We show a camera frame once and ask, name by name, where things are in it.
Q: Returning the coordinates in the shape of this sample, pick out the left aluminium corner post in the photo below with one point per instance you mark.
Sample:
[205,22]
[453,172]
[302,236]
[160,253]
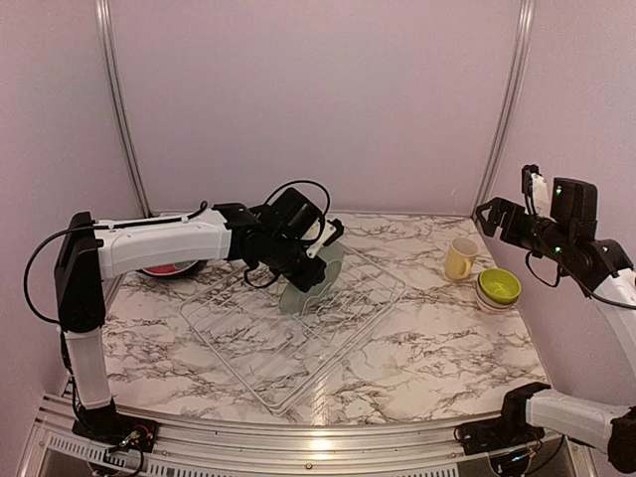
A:
[106,34]

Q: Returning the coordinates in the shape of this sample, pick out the aluminium corner post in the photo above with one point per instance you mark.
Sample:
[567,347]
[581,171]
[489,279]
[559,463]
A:
[106,34]
[512,93]

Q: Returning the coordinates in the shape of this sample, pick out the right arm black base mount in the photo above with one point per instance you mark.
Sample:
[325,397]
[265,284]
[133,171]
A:
[508,429]

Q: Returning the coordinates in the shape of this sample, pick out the right aluminium corner post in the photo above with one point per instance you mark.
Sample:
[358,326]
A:
[512,93]

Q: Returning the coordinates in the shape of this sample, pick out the black round plate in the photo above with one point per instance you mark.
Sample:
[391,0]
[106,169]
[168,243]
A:
[174,273]

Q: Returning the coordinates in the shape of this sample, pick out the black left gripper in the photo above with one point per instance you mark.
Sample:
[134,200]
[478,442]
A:
[306,281]

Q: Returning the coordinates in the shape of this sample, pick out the red patterned white bowl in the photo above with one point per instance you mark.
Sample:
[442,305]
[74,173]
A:
[490,307]

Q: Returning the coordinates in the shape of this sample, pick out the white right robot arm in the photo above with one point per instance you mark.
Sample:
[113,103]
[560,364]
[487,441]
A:
[559,223]

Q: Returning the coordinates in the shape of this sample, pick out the teal patterned plate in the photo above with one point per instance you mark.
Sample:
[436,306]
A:
[178,265]

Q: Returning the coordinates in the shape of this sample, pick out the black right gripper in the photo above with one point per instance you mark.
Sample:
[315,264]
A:
[500,207]

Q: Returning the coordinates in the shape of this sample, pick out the white wire dish rack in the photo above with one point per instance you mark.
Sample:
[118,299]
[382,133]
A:
[279,357]

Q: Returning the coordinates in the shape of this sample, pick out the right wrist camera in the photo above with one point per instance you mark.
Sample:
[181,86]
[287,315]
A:
[536,192]

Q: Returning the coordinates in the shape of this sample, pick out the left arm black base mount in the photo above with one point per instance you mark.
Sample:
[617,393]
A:
[107,425]

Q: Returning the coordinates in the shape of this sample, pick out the grey floral plate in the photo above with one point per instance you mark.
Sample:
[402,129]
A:
[293,301]

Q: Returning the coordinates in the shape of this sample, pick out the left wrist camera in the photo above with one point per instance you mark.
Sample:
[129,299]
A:
[321,238]

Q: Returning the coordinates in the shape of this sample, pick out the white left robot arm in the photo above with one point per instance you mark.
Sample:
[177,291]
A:
[285,235]

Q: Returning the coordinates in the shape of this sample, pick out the lime green bowl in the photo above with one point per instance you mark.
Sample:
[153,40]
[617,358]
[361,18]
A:
[500,285]

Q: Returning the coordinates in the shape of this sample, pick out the aluminium front frame rail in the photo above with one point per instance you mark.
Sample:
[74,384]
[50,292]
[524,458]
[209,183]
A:
[190,446]

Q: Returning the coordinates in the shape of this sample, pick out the yellow ceramic mug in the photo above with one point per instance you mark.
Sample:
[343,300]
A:
[460,258]

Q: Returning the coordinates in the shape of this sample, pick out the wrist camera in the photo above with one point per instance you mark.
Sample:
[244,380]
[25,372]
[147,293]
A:
[536,192]
[321,238]

